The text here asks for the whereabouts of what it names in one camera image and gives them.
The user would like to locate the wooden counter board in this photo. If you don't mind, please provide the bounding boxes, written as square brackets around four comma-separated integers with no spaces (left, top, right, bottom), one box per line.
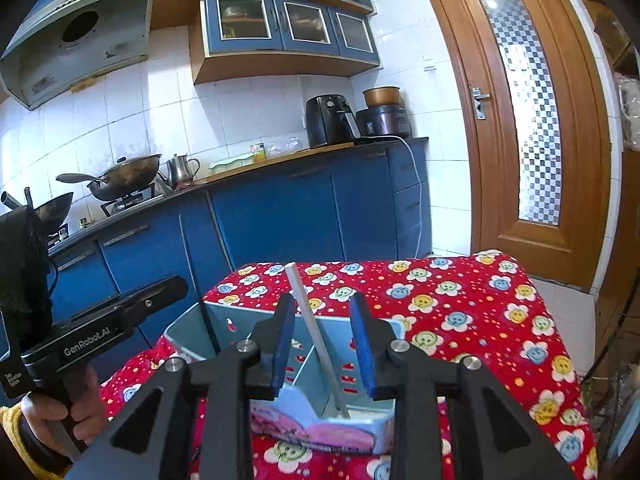
[192,142,357,184]

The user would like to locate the clear plastic bag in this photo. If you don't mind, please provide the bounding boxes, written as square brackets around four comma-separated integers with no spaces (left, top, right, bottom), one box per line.
[265,139,302,157]

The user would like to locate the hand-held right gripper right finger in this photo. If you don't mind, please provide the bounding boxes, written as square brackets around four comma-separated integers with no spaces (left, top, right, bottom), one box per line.
[348,292,576,480]

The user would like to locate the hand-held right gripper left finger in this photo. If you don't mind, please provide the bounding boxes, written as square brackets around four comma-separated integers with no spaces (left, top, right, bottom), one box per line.
[67,292,297,480]

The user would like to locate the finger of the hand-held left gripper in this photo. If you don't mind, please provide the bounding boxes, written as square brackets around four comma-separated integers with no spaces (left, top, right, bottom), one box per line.
[119,274,190,333]

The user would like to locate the steel kettle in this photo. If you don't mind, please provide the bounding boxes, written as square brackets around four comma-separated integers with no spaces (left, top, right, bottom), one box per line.
[159,153,201,192]

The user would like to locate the black wok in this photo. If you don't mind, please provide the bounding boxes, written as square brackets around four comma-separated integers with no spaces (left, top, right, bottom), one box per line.
[0,190,76,227]

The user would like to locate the black chopstick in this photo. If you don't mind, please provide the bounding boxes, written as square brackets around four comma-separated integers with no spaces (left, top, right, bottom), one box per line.
[178,214,221,359]

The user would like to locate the glass-door wall cabinet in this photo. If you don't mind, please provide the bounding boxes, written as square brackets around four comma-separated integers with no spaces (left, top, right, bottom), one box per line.
[192,0,382,86]

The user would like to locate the red floral tablecloth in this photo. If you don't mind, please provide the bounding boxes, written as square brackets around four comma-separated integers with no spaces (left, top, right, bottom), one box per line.
[100,250,601,480]

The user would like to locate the green tray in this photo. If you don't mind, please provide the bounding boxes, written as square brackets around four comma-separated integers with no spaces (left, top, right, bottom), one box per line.
[207,156,254,171]

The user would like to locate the grey range hood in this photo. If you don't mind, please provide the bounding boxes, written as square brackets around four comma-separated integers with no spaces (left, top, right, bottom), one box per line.
[0,0,157,111]

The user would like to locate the light blue utensil holder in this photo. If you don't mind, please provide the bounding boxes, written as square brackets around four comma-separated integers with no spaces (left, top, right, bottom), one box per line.
[164,301,407,457]

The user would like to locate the brown pot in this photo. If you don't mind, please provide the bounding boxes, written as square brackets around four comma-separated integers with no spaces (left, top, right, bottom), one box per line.
[362,85,403,109]

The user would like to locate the silver door handle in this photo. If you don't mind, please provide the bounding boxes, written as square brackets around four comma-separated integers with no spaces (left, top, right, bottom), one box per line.
[470,87,492,122]

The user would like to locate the person's left forearm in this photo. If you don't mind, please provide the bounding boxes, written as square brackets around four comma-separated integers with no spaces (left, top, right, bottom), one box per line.
[0,402,68,480]

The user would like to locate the white chopstick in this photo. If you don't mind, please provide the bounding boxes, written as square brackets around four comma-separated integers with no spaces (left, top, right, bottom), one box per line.
[285,262,351,419]

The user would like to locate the steel wok with lid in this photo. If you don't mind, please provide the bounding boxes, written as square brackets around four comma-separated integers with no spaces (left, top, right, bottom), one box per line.
[55,153,164,202]

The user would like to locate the white plastic bag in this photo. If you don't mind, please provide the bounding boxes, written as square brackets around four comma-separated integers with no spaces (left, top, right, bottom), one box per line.
[616,74,640,152]

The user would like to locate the blue lower cabinets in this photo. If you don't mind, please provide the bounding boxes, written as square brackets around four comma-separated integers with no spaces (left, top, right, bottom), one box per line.
[45,137,434,386]

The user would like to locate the black air fryer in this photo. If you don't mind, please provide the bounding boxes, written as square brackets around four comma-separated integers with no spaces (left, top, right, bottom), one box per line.
[305,94,362,150]

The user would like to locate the person's left hand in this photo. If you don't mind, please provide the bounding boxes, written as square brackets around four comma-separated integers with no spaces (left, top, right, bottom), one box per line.
[20,364,109,456]

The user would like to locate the wooden door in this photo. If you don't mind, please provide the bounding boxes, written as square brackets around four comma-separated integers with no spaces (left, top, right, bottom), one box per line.
[415,0,614,295]

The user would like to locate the dark rice cooker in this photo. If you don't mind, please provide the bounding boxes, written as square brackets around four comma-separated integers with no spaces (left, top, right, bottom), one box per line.
[356,104,414,141]

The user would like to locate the gas stove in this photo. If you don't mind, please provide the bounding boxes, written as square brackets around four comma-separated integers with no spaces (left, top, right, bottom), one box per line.
[46,184,167,253]

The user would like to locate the white power cable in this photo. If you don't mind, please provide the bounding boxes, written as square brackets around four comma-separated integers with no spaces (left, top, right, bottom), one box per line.
[360,134,434,261]

